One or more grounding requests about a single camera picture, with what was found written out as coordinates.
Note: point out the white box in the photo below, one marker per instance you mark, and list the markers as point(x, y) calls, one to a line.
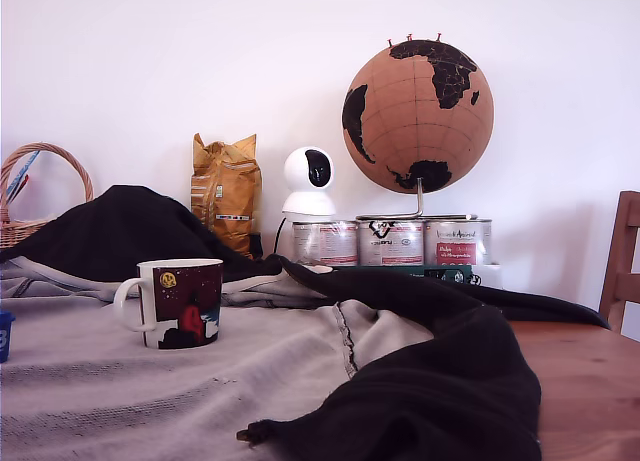
point(491, 276)

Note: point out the blue coffee capsule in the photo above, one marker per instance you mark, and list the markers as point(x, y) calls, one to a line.
point(4, 331)

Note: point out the silver tin with red label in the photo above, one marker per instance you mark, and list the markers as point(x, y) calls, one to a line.
point(325, 243)

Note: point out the silver tin with black logo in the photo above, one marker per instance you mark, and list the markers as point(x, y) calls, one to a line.
point(391, 243)

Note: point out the red pen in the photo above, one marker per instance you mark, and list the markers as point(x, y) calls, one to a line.
point(20, 187)

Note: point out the yellow coffee bag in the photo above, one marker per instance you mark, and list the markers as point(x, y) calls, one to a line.
point(227, 196)

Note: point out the dark green flat box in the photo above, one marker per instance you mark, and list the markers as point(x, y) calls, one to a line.
point(400, 270)

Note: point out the cork globe with metal stand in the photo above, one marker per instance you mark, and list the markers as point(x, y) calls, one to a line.
point(420, 121)

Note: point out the black and grey sweatshirt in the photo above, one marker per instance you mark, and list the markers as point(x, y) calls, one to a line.
point(440, 381)

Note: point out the white round security camera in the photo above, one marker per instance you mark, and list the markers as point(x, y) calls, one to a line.
point(307, 201)

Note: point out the blue pen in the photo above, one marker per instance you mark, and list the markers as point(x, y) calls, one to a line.
point(22, 173)

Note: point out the silver tin with script label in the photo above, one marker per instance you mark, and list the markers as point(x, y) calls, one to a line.
point(456, 241)

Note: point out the wooden chair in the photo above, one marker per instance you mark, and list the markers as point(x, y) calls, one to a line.
point(622, 271)

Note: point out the red picture coffee mug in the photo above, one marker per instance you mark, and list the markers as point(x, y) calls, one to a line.
point(187, 301)

